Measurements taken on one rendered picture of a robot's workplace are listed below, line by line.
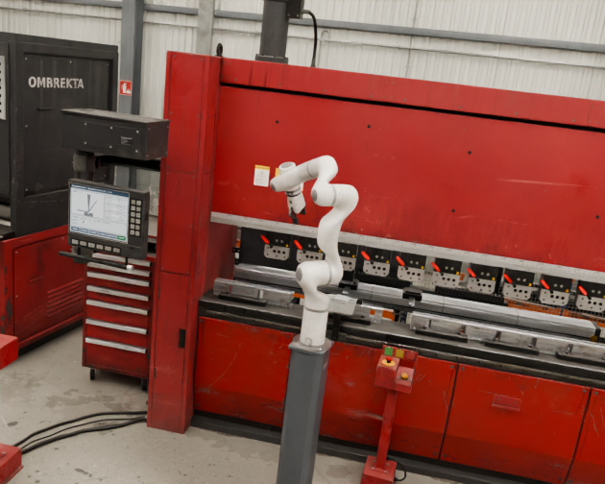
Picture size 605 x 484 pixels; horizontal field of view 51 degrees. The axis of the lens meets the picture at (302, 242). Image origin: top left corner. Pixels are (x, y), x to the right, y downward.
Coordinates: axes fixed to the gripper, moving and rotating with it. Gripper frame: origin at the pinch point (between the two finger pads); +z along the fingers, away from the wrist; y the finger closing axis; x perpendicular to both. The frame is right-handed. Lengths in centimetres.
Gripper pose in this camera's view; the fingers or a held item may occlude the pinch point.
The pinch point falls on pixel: (299, 217)
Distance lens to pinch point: 337.3
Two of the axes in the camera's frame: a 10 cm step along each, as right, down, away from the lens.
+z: 2.0, 8.2, 5.3
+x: -8.8, -0.9, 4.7
